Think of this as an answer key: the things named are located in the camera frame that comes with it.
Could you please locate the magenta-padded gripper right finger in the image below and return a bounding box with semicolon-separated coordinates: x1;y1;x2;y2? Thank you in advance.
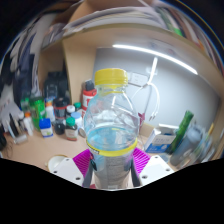
131;147;175;188

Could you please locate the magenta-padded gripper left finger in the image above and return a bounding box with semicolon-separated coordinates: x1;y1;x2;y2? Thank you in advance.
49;148;98;188

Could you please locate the clear yellow-capped water bottle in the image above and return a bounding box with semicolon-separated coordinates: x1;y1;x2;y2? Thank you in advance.
83;68;141;191

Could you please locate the white and blue box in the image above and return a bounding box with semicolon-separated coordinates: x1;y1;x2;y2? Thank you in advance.
143;124;183;155

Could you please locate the brown bottle with green cap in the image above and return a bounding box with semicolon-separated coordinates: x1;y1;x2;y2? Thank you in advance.
64;116;79;142

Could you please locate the white bottle with blue cap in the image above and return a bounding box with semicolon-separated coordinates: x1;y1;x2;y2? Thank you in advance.
38;118;54;139

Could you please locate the magenta pouch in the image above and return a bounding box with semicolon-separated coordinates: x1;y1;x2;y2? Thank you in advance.
137;112;146;134

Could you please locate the white bottle with orange cap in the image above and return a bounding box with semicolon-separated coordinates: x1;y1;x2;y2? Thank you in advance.
44;100;56;124

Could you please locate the black jar with red band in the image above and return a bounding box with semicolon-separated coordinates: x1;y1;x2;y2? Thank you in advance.
53;97;69;121

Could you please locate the green plastic container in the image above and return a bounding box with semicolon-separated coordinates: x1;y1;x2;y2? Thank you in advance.
29;96;47;129

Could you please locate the red and white canister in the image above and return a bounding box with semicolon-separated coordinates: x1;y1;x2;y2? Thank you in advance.
81;79;98;118

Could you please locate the black box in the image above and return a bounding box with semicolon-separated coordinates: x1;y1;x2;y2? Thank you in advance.
44;70;69;101

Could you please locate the white light bar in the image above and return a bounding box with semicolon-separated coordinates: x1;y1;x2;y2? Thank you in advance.
112;43;199;76

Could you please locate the white wall power strip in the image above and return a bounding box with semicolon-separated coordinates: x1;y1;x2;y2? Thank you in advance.
128;71;149;88

